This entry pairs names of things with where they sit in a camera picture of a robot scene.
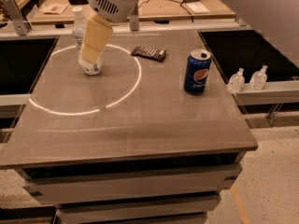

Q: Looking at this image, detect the left metal bracket post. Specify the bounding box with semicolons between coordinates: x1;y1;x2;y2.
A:
0;0;32;35

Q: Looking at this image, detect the middle metal bracket post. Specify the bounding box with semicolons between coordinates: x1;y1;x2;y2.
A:
129;7;139;31

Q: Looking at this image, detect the left clear sanitizer bottle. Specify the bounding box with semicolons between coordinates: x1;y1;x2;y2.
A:
227;68;245;93

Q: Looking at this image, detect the right clear sanitizer bottle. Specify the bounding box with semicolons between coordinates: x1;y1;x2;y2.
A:
249;65;268;91

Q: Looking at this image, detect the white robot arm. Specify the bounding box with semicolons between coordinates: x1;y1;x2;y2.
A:
78;0;138;68

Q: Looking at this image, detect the chocolate rxbar wrapper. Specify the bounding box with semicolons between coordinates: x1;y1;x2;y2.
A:
131;46;166;62

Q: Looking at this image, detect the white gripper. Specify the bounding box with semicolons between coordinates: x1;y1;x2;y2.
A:
78;0;138;65

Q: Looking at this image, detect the white paper sheet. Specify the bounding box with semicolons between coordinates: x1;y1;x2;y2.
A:
187;2;209;14

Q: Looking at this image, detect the brown paper envelope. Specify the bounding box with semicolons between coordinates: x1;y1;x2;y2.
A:
42;3;68;15

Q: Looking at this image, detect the grey drawer cabinet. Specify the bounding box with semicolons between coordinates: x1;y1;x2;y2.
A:
17;153;242;224

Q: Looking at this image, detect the clear plastic water bottle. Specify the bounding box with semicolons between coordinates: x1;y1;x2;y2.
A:
72;7;102;76

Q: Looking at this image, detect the black object on desk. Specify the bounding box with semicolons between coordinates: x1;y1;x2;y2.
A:
68;0;89;6

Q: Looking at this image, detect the clear sanitizer bottle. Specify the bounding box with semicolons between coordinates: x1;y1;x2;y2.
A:
227;68;245;93
249;65;268;91

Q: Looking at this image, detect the blue pepsi can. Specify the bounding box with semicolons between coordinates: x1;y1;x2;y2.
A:
184;49;211;95

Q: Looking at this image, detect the metal bracket post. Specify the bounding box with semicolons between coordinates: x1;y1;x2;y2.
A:
0;0;32;35
129;7;139;31

